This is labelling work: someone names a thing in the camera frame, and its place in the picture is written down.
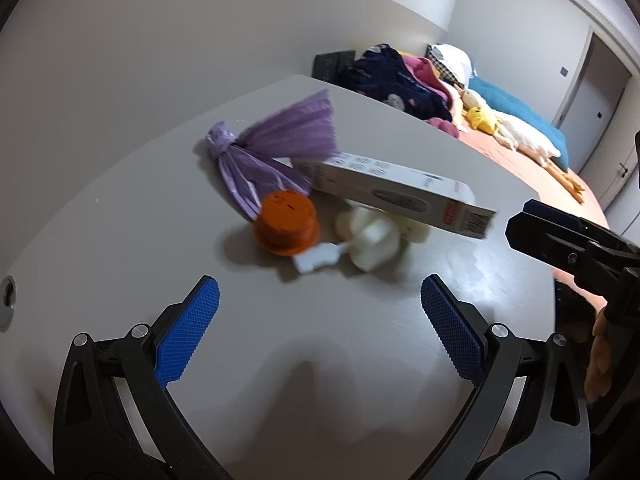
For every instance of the purple plastic bag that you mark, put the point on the purple plastic bag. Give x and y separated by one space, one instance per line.
295 135

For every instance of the round metal desk grommet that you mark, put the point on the round metal desk grommet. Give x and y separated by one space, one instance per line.
6 302

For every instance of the yellow duck plush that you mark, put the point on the yellow duck plush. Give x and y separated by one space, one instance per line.
482 121

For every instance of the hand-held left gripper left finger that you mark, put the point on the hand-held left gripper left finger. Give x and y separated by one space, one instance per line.
190 330

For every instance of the pink fleece blanket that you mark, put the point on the pink fleece blanket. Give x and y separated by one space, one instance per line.
430 80

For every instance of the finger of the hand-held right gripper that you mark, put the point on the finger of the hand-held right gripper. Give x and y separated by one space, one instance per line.
555 250
550 212

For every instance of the dark wall socket panel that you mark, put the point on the dark wall socket panel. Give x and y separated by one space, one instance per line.
332 66

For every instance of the long white carton box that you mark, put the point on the long white carton box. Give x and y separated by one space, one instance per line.
400 190

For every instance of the bed with orange sheet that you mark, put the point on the bed with orange sheet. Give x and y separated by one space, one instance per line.
540 185

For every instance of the white goose plush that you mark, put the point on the white goose plush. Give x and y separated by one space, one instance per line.
525 137

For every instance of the person's right hand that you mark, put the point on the person's right hand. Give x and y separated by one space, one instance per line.
600 360

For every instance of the orange plastic cap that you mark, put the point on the orange plastic cap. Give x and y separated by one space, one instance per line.
287 220

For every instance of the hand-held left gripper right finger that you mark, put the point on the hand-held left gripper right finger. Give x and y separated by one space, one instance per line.
450 330

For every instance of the navy printed garment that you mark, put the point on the navy printed garment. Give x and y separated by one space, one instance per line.
385 82

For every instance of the white foam piece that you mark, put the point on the white foam piece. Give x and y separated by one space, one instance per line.
415 231

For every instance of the checkered pillow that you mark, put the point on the checkered pillow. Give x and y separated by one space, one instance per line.
452 62

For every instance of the teal cushion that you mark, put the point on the teal cushion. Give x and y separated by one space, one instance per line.
520 110

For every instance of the grey door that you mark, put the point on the grey door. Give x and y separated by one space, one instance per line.
600 90

